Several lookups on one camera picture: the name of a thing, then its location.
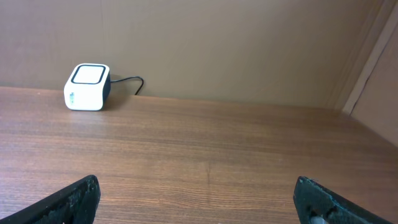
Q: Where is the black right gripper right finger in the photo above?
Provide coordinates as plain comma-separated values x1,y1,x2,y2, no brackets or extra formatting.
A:
293,176,391,224

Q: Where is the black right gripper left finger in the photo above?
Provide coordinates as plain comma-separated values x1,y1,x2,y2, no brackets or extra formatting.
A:
1,175,101,224

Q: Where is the white barcode scanner box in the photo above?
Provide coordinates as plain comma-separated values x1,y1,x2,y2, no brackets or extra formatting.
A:
63,63,111,111

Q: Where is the black scanner cable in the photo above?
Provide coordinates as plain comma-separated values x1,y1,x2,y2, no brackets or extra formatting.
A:
109,76,145,96

